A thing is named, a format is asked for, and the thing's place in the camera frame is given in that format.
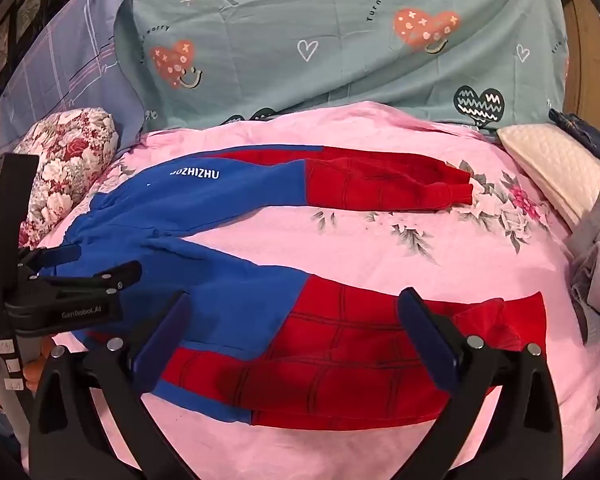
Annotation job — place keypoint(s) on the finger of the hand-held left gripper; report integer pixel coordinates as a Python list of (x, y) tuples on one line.
[(32, 259), (95, 280)]

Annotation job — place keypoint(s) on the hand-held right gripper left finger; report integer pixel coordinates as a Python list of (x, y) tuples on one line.
[(166, 340)]

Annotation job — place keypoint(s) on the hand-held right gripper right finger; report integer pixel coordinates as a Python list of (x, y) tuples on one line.
[(427, 340)]

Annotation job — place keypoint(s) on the blue and red sweater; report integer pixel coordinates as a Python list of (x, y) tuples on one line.
[(220, 200)]

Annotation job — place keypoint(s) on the person's left hand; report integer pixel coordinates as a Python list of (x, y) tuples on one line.
[(32, 375)]

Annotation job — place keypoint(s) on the red floral pillow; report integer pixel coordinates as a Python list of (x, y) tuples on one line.
[(75, 160)]

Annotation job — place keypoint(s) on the pink floral bedsheet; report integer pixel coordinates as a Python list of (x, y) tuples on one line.
[(370, 255)]

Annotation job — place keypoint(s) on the blue plaid pillow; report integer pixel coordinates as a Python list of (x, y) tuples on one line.
[(70, 60)]

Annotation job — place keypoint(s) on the grey garment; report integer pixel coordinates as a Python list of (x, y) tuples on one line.
[(597, 260)]

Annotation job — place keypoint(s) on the cream textured pillow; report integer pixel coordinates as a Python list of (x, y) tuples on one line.
[(560, 165)]

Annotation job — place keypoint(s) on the dark blue cloth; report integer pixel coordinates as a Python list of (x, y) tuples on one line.
[(587, 132)]

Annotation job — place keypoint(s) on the teal heart print quilt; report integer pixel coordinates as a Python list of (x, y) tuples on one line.
[(330, 50)]

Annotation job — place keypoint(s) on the black picture frame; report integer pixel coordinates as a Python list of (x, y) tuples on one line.
[(2, 45), (30, 0)]

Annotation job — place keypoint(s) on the wooden bed frame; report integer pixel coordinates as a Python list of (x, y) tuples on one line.
[(582, 35)]

